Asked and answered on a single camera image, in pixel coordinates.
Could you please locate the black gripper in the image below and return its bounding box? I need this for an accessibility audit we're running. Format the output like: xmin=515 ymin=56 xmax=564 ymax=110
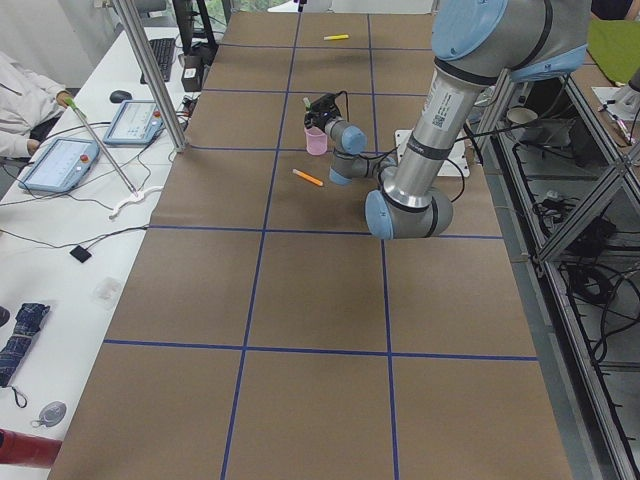
xmin=304 ymin=93 xmax=341 ymax=131

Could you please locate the orange marker pen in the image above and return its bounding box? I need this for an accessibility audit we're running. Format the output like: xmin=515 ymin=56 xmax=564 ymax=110
xmin=292 ymin=169 xmax=324 ymax=187

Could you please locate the yellow marker pen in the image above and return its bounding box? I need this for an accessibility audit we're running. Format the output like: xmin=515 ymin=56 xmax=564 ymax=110
xmin=323 ymin=34 xmax=350 ymax=41

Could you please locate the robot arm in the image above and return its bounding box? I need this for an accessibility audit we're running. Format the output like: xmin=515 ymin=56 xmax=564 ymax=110
xmin=304 ymin=1 xmax=591 ymax=240

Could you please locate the pink mesh pen holder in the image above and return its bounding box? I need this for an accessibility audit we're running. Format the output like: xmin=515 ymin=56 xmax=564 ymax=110
xmin=304 ymin=127 xmax=328 ymax=156

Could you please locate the black box with label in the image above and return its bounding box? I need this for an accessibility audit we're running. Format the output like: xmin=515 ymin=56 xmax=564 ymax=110
xmin=181 ymin=55 xmax=205 ymax=93

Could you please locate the black keyboard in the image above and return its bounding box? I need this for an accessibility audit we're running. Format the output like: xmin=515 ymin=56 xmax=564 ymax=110
xmin=149 ymin=38 xmax=176 ymax=82

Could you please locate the far teach pendant tablet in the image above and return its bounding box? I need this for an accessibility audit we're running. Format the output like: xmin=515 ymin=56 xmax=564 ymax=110
xmin=103 ymin=100 xmax=163 ymax=146

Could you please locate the teach pendant tablet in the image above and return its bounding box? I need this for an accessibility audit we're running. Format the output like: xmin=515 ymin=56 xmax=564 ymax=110
xmin=18 ymin=138 xmax=99 ymax=193
xmin=103 ymin=100 xmax=163 ymax=146

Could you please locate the paper cup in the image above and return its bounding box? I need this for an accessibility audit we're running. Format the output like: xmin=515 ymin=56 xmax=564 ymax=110
xmin=506 ymin=106 xmax=539 ymax=133

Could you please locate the black computer mouse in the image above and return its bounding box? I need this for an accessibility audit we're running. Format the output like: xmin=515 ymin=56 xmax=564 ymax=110
xmin=109 ymin=90 xmax=132 ymax=104

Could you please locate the metal reacher stick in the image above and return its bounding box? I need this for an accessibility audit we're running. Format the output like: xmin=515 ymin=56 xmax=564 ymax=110
xmin=63 ymin=96 xmax=138 ymax=198

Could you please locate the near teach pendant tablet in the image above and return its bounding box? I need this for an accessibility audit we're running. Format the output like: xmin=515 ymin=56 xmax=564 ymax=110
xmin=18 ymin=138 xmax=99 ymax=193

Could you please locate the clear plastic packet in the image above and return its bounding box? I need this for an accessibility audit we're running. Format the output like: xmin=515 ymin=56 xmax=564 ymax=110
xmin=93 ymin=277 xmax=122 ymax=303

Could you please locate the small black square device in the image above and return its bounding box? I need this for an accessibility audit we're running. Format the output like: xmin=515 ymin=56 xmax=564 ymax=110
xmin=69 ymin=245 xmax=92 ymax=263

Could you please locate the seated person in white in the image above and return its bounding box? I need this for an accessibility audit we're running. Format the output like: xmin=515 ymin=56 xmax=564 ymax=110
xmin=1 ymin=52 xmax=72 ymax=159

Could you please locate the folded blue umbrella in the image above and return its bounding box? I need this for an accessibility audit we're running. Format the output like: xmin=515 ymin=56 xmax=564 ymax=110
xmin=1 ymin=303 xmax=50 ymax=388

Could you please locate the red bottle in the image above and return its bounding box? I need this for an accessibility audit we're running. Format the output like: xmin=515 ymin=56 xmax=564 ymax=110
xmin=1 ymin=429 xmax=62 ymax=468

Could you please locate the white camera stand pillar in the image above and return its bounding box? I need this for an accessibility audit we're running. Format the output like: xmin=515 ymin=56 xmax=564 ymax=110
xmin=394 ymin=129 xmax=470 ymax=178

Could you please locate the aluminium frame post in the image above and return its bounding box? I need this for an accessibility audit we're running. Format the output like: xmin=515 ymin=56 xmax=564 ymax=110
xmin=113 ymin=0 xmax=187 ymax=153

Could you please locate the round grey keychain tag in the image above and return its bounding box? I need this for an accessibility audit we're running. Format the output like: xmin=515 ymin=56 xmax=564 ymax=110
xmin=31 ymin=401 xmax=67 ymax=428

